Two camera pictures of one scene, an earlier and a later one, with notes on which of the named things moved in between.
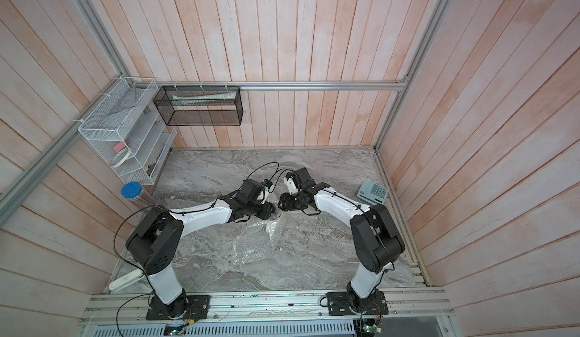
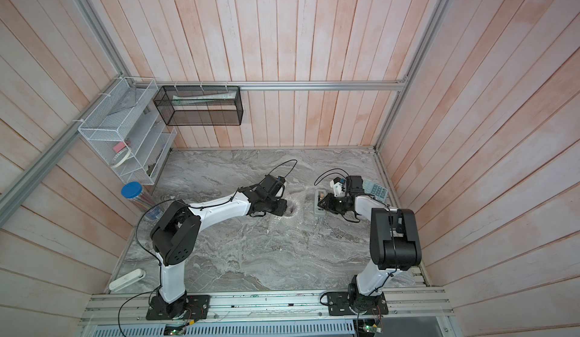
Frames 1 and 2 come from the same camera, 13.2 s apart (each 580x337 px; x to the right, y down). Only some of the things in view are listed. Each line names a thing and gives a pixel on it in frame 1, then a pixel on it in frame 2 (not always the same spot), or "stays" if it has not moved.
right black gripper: x=286 y=203 -> x=328 y=205
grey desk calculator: x=372 y=192 stays
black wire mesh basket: x=200 y=105 stays
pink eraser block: x=118 y=146 stays
